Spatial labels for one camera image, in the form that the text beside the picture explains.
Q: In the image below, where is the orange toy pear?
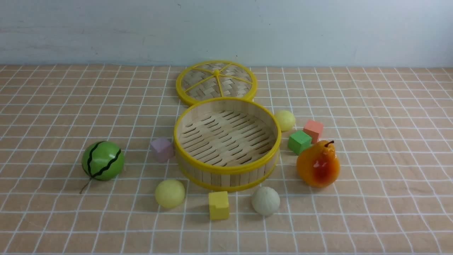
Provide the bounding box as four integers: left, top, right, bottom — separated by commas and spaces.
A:
296, 140, 341, 188

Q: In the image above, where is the white bun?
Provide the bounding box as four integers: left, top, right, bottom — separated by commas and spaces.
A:
251, 187, 280, 216

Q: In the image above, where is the woven steamer lid yellow frame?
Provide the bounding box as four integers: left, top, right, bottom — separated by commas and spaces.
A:
175, 60, 258, 106

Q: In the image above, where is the bamboo steamer tray yellow rim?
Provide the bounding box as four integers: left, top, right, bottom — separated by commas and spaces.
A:
173, 97, 282, 192

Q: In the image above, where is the green toy watermelon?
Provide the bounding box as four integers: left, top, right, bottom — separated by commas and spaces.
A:
79, 141, 125, 194

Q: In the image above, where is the yellow notched block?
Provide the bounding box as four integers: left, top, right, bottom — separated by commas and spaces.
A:
208, 191, 230, 221

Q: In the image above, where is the purple cube block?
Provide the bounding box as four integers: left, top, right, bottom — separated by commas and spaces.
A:
150, 137, 175, 163

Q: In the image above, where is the pink cube block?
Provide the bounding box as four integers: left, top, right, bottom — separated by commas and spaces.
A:
303, 120, 324, 144

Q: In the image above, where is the green cube block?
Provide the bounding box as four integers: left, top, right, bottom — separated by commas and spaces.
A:
288, 130, 312, 155

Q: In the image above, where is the yellow bun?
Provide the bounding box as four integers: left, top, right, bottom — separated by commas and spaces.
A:
274, 110, 296, 132
154, 179, 185, 209

